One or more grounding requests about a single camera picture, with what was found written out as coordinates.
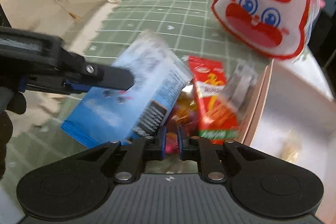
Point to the red snack packet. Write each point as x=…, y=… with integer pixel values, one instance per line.
x=211, y=108

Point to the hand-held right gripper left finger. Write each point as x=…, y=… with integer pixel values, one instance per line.
x=162, y=142

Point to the blue snack packet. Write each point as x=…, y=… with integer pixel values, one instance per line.
x=105, y=113

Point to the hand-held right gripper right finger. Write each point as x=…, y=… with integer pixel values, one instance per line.
x=180, y=142

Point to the green grid cutting mat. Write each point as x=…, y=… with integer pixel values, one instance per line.
x=157, y=11

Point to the pink cardboard box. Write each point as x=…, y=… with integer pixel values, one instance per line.
x=288, y=98

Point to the rabbit face snack bag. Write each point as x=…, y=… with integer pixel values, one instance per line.
x=262, y=8

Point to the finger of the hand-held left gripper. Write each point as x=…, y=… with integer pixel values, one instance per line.
x=113, y=77

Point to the person's left hand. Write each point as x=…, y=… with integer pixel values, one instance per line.
x=10, y=108

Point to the cream curved board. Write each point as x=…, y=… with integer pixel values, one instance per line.
x=47, y=6

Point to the silver snack packet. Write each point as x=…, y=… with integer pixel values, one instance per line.
x=237, y=92

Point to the colourful candy bag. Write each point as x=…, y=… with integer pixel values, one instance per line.
x=183, y=113

